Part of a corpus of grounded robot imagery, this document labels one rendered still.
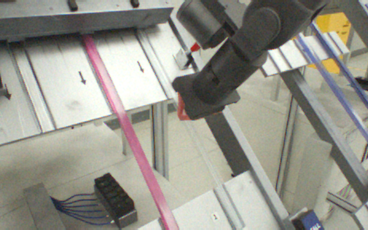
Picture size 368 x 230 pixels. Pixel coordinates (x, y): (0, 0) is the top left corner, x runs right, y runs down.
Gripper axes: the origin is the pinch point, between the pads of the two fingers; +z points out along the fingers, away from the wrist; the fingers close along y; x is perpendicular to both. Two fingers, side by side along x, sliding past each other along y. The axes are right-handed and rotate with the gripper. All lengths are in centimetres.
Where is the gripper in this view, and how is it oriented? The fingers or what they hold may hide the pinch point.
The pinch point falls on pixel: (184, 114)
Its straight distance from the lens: 52.4
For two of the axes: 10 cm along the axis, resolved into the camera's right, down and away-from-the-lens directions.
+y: -8.0, 2.6, -5.4
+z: -4.1, 4.3, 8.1
